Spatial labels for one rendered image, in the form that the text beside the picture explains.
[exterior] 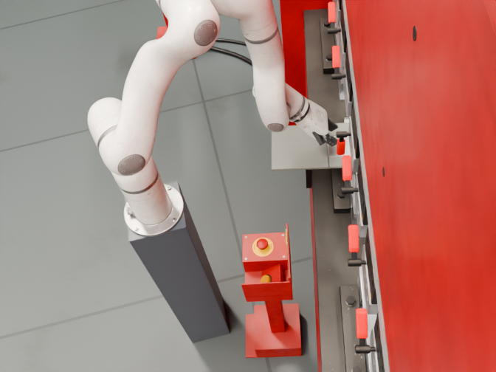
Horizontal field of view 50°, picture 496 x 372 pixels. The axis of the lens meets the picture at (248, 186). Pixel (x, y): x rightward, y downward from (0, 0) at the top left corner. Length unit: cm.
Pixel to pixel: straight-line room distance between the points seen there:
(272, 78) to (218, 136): 174
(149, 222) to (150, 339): 106
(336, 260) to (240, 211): 121
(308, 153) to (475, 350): 131
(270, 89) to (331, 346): 74
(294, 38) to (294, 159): 94
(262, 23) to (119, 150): 46
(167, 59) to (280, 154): 65
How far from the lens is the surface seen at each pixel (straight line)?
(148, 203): 157
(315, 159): 174
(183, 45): 118
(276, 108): 145
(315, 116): 163
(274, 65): 142
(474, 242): 49
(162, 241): 170
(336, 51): 162
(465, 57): 50
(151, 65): 126
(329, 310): 163
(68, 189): 319
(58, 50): 405
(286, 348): 239
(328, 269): 168
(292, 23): 251
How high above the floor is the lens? 240
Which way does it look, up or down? 56 degrees down
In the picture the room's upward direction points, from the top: 11 degrees counter-clockwise
